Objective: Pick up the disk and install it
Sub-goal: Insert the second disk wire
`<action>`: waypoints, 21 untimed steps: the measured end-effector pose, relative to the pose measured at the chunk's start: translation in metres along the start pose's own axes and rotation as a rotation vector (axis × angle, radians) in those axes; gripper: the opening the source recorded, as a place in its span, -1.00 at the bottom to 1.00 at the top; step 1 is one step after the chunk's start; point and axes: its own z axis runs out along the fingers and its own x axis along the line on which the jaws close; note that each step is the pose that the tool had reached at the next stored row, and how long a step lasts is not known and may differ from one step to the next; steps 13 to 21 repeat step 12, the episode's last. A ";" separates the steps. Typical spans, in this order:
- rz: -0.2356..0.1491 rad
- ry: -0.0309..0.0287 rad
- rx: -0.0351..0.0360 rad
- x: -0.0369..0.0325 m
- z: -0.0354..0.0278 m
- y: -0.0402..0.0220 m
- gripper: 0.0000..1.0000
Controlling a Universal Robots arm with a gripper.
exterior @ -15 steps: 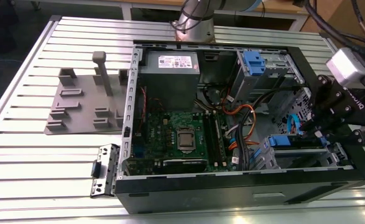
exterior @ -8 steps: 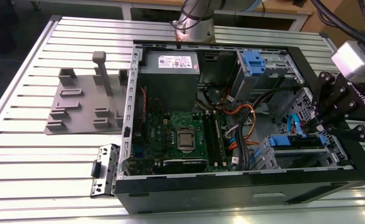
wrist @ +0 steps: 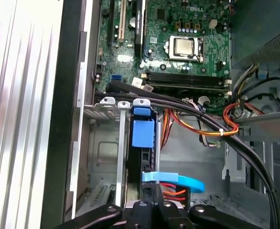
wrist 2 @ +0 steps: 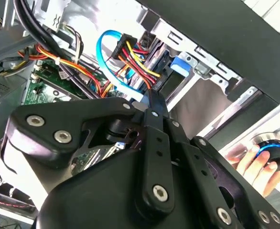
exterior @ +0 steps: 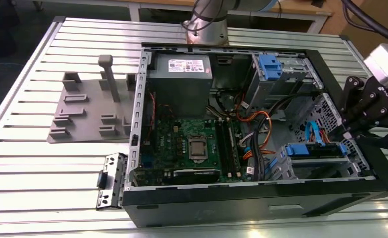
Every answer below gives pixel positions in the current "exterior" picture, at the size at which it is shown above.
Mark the hard disk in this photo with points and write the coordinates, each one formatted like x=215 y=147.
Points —
x=301 y=150

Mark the silver disk bay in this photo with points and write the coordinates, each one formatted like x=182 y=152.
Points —
x=317 y=164

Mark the wooden cabinet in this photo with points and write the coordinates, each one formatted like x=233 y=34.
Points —
x=346 y=34

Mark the silver drive cage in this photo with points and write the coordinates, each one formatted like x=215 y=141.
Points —
x=263 y=91

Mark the blue plastic cage latch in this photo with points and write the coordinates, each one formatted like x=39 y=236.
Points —
x=270 y=67

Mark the wooden desk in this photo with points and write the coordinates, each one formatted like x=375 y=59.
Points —
x=297 y=10

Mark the green RAM stick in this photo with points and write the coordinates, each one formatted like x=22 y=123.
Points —
x=234 y=148

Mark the black PC case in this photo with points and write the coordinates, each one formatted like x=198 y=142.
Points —
x=247 y=198

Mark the CPU socket with silver CPU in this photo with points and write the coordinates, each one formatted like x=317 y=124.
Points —
x=198 y=148

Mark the grey power supply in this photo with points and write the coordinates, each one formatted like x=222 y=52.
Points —
x=181 y=94

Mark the black graphics card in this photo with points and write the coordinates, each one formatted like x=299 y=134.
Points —
x=194 y=173

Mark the green motherboard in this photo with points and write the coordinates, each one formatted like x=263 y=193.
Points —
x=167 y=138

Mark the grey parts rack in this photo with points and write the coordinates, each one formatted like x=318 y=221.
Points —
x=89 y=119

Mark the black expansion slot bracket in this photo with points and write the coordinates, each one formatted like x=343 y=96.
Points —
x=115 y=173

